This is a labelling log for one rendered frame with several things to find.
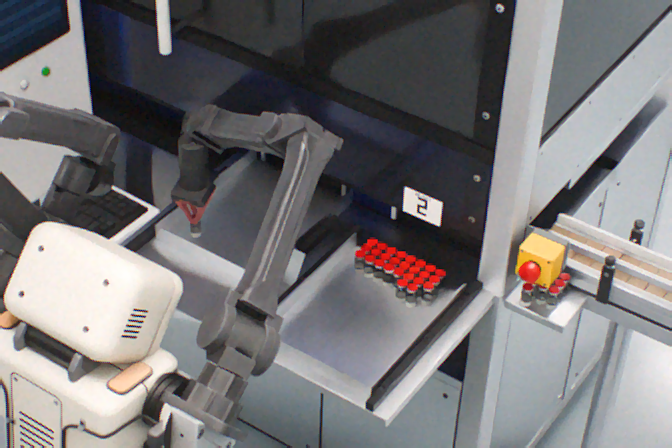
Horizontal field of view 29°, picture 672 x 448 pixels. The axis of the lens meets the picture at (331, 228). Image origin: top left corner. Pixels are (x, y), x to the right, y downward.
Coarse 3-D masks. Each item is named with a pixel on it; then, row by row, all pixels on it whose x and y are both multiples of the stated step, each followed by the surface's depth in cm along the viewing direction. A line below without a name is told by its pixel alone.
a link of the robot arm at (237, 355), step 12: (240, 312) 190; (240, 324) 188; (252, 324) 190; (228, 336) 187; (240, 336) 188; (252, 336) 189; (264, 336) 190; (228, 348) 186; (240, 348) 188; (252, 348) 189; (216, 360) 186; (228, 360) 186; (240, 360) 187; (252, 360) 188; (240, 372) 187
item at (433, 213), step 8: (408, 192) 253; (416, 192) 251; (408, 200) 254; (416, 200) 252; (432, 200) 250; (408, 208) 255; (416, 208) 254; (432, 208) 251; (440, 208) 250; (424, 216) 254; (432, 216) 252; (440, 216) 251
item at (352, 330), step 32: (352, 256) 261; (320, 288) 254; (352, 288) 254; (384, 288) 254; (448, 288) 255; (288, 320) 247; (320, 320) 247; (352, 320) 247; (384, 320) 247; (416, 320) 248; (288, 352) 238; (320, 352) 240; (352, 352) 241; (384, 352) 241; (352, 384) 232
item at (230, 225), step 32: (256, 160) 285; (224, 192) 276; (256, 192) 277; (320, 192) 277; (352, 192) 273; (160, 224) 263; (224, 224) 268; (256, 224) 268; (320, 224) 266; (224, 256) 260
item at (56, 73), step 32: (0, 0) 250; (32, 0) 257; (64, 0) 265; (0, 32) 253; (32, 32) 260; (64, 32) 268; (0, 64) 257; (32, 64) 265; (64, 64) 273; (32, 96) 269; (64, 96) 277; (0, 160) 269; (32, 160) 277; (32, 192) 281
